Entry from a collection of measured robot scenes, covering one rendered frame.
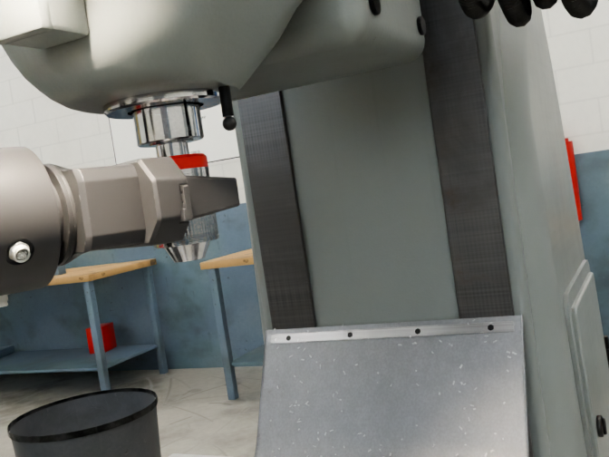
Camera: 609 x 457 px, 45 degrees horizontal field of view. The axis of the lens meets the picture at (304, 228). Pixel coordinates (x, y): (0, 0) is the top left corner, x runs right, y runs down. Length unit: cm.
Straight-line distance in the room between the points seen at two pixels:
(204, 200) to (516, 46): 49
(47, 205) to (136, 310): 562
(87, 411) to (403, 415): 206
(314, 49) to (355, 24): 4
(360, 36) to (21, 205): 30
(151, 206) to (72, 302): 601
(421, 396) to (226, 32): 50
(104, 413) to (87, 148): 367
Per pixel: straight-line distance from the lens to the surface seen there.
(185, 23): 46
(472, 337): 84
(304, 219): 90
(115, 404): 279
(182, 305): 578
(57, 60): 49
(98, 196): 46
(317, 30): 60
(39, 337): 681
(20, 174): 45
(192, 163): 52
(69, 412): 281
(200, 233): 52
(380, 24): 63
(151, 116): 52
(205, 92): 51
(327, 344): 90
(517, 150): 85
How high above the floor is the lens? 123
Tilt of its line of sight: 3 degrees down
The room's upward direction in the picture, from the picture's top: 9 degrees counter-clockwise
